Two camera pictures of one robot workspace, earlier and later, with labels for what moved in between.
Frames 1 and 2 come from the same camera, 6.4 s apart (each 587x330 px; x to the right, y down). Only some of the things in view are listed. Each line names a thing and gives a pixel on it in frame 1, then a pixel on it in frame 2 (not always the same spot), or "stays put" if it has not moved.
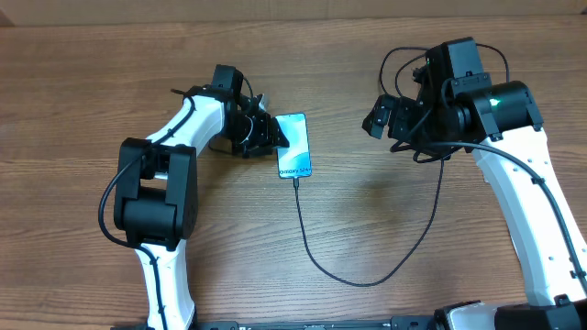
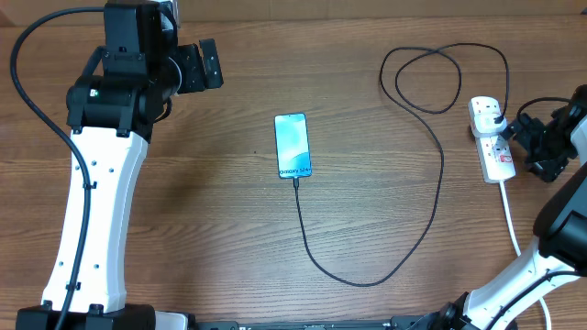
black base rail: (372, 324) stays put
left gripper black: (268, 126) → (196, 80)
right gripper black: (401, 114) → (549, 170)
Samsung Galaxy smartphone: (294, 160) stays put
